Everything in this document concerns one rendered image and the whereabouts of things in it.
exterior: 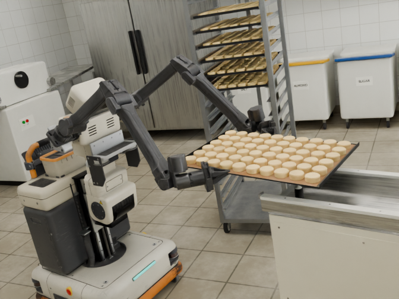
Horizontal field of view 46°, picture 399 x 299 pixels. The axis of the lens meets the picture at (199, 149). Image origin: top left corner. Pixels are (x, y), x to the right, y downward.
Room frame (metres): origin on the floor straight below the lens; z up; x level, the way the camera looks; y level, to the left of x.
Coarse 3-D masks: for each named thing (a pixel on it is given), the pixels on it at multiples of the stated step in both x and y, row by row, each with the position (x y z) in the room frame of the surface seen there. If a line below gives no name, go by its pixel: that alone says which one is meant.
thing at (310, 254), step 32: (320, 192) 1.62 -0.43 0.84; (352, 192) 1.57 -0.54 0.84; (384, 192) 1.53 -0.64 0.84; (288, 224) 1.48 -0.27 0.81; (320, 224) 1.40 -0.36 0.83; (288, 256) 1.49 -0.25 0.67; (320, 256) 1.41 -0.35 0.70; (352, 256) 1.33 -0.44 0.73; (384, 256) 1.27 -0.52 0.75; (288, 288) 1.50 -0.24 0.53; (320, 288) 1.41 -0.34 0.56; (352, 288) 1.34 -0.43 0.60; (384, 288) 1.27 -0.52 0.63
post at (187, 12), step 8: (184, 0) 2.88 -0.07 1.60; (184, 8) 2.88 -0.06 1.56; (192, 40) 2.87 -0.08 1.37; (192, 48) 2.88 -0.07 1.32; (192, 56) 2.88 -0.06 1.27; (200, 96) 2.88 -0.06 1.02; (200, 104) 2.88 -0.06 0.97; (208, 128) 2.87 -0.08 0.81; (208, 136) 2.87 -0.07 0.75; (216, 184) 2.88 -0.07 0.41; (216, 192) 2.88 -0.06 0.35; (224, 216) 2.89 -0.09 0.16
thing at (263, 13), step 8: (264, 0) 2.72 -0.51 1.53; (264, 8) 2.71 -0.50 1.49; (264, 16) 2.71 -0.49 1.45; (264, 24) 2.71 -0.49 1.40; (264, 32) 2.71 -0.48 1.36; (264, 40) 2.72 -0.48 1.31; (264, 48) 2.72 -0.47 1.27; (272, 64) 2.73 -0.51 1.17; (272, 72) 2.71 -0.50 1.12; (272, 80) 2.71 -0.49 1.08; (272, 88) 2.71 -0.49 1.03; (272, 96) 2.71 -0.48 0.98; (272, 104) 2.72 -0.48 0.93
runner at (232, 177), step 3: (231, 174) 3.16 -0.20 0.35; (231, 177) 3.15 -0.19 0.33; (234, 177) 3.16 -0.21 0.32; (228, 180) 3.07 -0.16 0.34; (231, 180) 3.11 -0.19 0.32; (228, 183) 3.06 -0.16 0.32; (231, 183) 3.06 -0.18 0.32; (225, 186) 2.99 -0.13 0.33; (228, 186) 3.02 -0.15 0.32; (222, 189) 2.93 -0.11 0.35; (225, 189) 2.98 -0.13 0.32; (228, 189) 2.97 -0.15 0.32; (222, 192) 2.92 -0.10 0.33; (225, 192) 2.93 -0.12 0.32; (222, 195) 2.89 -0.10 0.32
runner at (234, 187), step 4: (240, 176) 3.37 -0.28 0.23; (236, 180) 3.26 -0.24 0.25; (240, 180) 3.29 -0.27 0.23; (236, 184) 3.24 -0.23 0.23; (232, 188) 3.13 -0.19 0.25; (236, 188) 3.16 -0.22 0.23; (232, 192) 3.10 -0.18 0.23; (228, 196) 3.02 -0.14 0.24; (232, 196) 3.03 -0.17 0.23; (224, 200) 2.94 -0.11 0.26; (228, 200) 2.99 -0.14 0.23; (224, 204) 2.92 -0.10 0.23; (228, 204) 2.92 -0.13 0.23; (224, 208) 2.87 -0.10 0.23
